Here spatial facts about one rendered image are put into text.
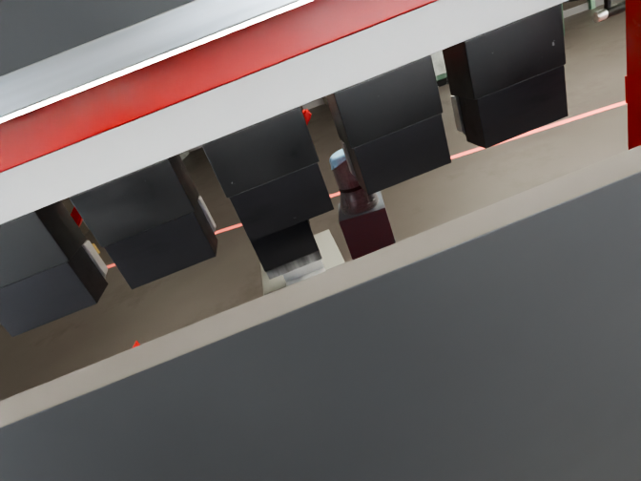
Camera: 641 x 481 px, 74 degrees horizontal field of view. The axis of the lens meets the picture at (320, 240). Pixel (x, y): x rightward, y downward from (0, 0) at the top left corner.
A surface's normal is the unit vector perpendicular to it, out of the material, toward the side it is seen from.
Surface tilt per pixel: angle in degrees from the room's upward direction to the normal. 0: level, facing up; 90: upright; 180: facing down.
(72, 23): 90
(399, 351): 90
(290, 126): 90
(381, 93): 90
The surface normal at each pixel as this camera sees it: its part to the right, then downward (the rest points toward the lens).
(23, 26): 0.17, 0.40
